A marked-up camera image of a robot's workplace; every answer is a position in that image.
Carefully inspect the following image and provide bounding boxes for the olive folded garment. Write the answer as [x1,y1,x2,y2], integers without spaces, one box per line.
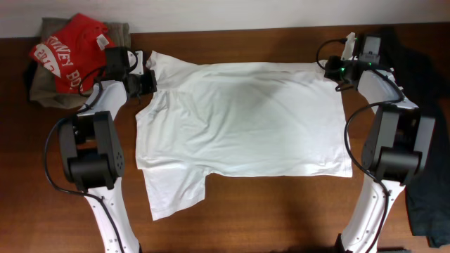
[29,18,131,109]

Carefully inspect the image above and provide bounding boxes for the dark navy garment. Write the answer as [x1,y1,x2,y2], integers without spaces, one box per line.
[382,26,450,248]

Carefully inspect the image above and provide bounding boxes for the white t-shirt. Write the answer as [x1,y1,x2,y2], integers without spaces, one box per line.
[136,52,352,220]

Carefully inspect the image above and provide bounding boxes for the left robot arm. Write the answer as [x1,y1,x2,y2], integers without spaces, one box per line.
[58,70,157,253]

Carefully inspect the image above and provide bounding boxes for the red folded t-shirt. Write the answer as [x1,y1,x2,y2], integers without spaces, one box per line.
[30,13,115,93]

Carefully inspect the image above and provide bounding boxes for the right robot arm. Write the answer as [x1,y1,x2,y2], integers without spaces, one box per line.
[323,56,435,252]

